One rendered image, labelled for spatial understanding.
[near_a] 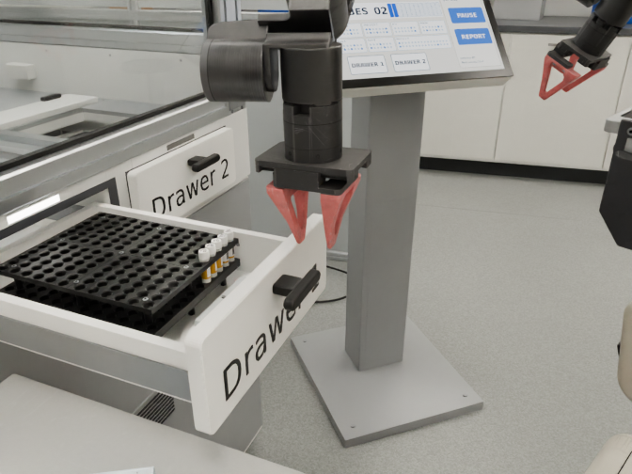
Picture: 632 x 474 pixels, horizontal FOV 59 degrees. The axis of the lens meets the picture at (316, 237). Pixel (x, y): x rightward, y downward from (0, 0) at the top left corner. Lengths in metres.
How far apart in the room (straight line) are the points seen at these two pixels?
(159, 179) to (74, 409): 0.39
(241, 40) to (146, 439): 0.42
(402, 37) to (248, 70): 0.93
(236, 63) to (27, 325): 0.35
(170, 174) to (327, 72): 0.50
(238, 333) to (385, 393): 1.26
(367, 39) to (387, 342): 0.93
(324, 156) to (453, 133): 3.08
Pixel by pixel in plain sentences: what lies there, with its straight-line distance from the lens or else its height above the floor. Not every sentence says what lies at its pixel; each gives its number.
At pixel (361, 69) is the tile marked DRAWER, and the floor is 1.00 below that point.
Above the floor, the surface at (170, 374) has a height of 0.86.
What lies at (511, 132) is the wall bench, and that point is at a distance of 3.60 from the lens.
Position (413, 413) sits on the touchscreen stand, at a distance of 1.73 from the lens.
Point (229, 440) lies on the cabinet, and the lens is 1.45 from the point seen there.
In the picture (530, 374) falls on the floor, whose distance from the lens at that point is 2.01.
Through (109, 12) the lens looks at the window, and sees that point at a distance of 0.89.
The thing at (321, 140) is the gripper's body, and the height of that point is 1.07.
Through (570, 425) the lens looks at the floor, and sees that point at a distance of 1.87.
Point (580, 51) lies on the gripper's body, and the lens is 1.11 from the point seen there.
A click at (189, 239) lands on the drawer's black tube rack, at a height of 0.90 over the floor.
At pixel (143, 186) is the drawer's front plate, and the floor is 0.90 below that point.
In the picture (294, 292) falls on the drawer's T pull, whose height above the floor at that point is 0.91.
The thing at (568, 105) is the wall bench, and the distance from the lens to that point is 3.59.
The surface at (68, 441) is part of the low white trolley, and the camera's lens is 0.68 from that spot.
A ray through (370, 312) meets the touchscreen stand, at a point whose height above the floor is 0.26.
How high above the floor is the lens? 1.21
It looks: 26 degrees down
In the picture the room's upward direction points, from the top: straight up
